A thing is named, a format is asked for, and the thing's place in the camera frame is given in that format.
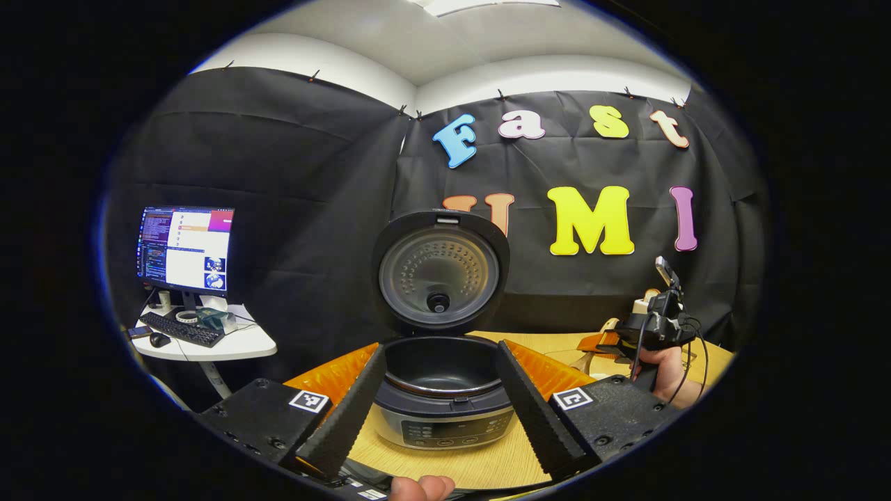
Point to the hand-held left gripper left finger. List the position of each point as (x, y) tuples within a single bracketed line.
[(348, 417)]

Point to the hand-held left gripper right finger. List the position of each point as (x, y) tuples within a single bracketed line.
[(536, 417)]

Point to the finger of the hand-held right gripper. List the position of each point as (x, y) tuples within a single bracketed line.
[(598, 342)]

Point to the wooden spoon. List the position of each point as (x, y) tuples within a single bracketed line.
[(583, 362)]

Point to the silver black rice cooker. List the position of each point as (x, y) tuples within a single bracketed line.
[(438, 421)]

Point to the white toaster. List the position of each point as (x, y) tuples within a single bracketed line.
[(639, 304)]

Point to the white side table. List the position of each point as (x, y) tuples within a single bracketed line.
[(237, 344)]

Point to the teal plastic bag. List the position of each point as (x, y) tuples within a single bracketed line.
[(214, 319)]

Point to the black keyboard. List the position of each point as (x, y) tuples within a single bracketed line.
[(182, 330)]

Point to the white tape roll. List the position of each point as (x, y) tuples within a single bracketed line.
[(187, 316)]

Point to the black computer mouse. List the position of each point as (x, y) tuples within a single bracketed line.
[(160, 339)]

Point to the computer monitor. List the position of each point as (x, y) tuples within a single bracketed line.
[(184, 247)]

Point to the ceiling light panel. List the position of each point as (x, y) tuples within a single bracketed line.
[(487, 5)]

